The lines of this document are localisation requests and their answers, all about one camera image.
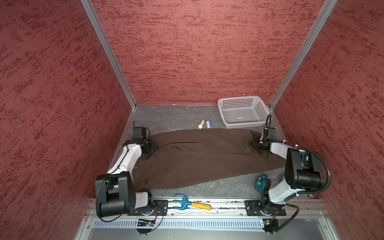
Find brown trousers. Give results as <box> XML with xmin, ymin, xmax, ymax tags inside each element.
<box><xmin>133</xmin><ymin>129</ymin><xmax>286</xmax><ymax>192</ymax></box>

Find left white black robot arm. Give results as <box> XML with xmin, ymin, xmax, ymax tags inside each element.
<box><xmin>95</xmin><ymin>139</ymin><xmax>158</xmax><ymax>222</ymax></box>

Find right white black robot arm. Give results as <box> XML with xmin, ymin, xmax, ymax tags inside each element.
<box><xmin>251</xmin><ymin>137</ymin><xmax>331</xmax><ymax>216</ymax></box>

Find teal small bottle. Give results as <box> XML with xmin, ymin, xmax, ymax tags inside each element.
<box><xmin>254</xmin><ymin>173</ymin><xmax>271</xmax><ymax>194</ymax></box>

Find white plastic basket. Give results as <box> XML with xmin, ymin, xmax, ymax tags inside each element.
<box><xmin>218</xmin><ymin>96</ymin><xmax>270</xmax><ymax>129</ymax></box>

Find blue yellow garden fork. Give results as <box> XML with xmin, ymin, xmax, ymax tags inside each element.
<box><xmin>169</xmin><ymin>194</ymin><xmax>212</xmax><ymax>211</ymax></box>

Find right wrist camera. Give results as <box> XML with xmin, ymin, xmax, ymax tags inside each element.
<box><xmin>261</xmin><ymin>128</ymin><xmax>278</xmax><ymax>142</ymax></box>

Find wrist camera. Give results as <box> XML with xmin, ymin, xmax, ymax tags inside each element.
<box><xmin>132</xmin><ymin>127</ymin><xmax>151</xmax><ymax>140</ymax></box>
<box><xmin>261</xmin><ymin>128</ymin><xmax>278</xmax><ymax>142</ymax></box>

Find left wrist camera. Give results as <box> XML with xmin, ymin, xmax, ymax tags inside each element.
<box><xmin>132</xmin><ymin>127</ymin><xmax>151</xmax><ymax>140</ymax></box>

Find black corrugated cable hose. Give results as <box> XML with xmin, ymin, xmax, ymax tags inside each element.
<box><xmin>263</xmin><ymin>113</ymin><xmax>332</xmax><ymax>196</ymax></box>

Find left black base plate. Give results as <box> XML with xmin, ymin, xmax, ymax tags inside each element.
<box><xmin>127</xmin><ymin>200</ymin><xmax>169</xmax><ymax>217</ymax></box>

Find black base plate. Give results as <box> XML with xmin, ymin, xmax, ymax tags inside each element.
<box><xmin>244</xmin><ymin>200</ymin><xmax>287</xmax><ymax>217</ymax></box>
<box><xmin>127</xmin><ymin>200</ymin><xmax>169</xmax><ymax>217</ymax></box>

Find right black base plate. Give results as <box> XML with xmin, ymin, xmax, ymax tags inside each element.
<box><xmin>244</xmin><ymin>200</ymin><xmax>287</xmax><ymax>217</ymax></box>

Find white slotted cable duct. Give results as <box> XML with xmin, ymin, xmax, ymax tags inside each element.
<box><xmin>92</xmin><ymin>218</ymin><xmax>264</xmax><ymax>232</ymax></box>

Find left aluminium corner post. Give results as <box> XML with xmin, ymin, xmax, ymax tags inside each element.
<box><xmin>81</xmin><ymin>0</ymin><xmax>137</xmax><ymax>111</ymax></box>

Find aluminium corner post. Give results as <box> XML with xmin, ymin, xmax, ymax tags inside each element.
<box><xmin>269</xmin><ymin>0</ymin><xmax>338</xmax><ymax>112</ymax></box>
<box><xmin>81</xmin><ymin>0</ymin><xmax>137</xmax><ymax>111</ymax></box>

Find right aluminium corner post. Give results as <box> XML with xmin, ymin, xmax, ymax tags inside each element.
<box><xmin>269</xmin><ymin>0</ymin><xmax>338</xmax><ymax>112</ymax></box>

